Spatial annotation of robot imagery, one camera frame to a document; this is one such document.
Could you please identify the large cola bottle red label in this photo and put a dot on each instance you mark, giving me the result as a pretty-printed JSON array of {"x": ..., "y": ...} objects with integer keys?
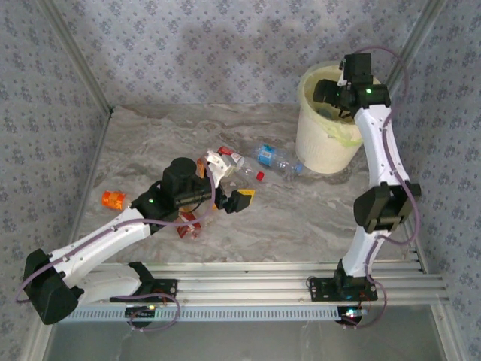
[{"x": 259, "y": 175}]

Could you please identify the amber tea bottle red label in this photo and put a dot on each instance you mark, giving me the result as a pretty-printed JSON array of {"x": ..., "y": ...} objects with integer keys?
[{"x": 188, "y": 229}]

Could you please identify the clear bottle blue label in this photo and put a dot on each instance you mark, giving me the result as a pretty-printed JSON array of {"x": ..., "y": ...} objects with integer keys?
[{"x": 267, "y": 155}]

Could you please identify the orange label bottle orange cap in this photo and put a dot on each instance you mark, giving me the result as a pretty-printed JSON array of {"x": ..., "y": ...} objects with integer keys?
[{"x": 114, "y": 199}]

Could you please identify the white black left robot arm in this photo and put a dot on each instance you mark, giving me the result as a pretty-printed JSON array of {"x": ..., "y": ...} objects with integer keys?
[{"x": 101, "y": 240}]

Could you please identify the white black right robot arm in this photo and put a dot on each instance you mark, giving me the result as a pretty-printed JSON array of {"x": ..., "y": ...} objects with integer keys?
[{"x": 383, "y": 150}]

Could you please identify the yellow-green bin liner bag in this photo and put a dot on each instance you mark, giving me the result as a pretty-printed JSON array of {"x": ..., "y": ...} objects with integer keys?
[{"x": 312, "y": 90}]

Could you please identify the white plastic waste bin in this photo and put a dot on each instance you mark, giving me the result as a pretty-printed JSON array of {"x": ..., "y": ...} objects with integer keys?
[{"x": 319, "y": 150}]

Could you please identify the left controller board with LED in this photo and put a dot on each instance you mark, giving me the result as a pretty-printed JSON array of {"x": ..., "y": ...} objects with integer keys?
[{"x": 141, "y": 312}]

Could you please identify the controller board with led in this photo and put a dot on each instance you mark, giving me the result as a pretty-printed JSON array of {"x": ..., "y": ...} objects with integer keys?
[
  {"x": 141, "y": 312},
  {"x": 351, "y": 313}
]

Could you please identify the grey metal panel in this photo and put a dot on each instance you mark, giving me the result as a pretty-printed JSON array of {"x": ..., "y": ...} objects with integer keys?
[{"x": 244, "y": 342}]

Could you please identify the right controller board with LED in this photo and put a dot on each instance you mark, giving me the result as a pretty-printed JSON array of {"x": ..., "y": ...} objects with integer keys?
[{"x": 351, "y": 313}]

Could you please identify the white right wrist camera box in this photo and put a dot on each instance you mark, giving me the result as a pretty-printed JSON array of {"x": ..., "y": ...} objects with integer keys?
[{"x": 342, "y": 77}]

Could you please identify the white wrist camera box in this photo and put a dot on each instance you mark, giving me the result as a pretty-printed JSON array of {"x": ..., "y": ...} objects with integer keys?
[
  {"x": 342, "y": 77},
  {"x": 225, "y": 163}
]

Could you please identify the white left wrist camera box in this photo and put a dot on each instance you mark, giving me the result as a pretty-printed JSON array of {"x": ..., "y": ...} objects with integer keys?
[{"x": 225, "y": 163}]

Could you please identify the aluminium corner post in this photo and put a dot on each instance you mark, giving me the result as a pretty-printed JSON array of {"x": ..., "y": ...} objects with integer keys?
[
  {"x": 79, "y": 56},
  {"x": 417, "y": 37}
]

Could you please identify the aluminium frame rail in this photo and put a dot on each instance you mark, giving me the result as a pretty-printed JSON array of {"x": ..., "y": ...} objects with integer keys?
[{"x": 244, "y": 286}]

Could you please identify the aluminium side rail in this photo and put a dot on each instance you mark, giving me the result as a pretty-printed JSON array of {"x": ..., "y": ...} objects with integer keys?
[
  {"x": 421, "y": 259},
  {"x": 98, "y": 150}
]

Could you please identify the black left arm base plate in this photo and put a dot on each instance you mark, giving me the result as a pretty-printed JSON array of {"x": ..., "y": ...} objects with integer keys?
[{"x": 167, "y": 287}]

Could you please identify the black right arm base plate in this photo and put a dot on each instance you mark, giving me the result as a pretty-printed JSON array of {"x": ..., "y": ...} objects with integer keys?
[{"x": 319, "y": 289}]

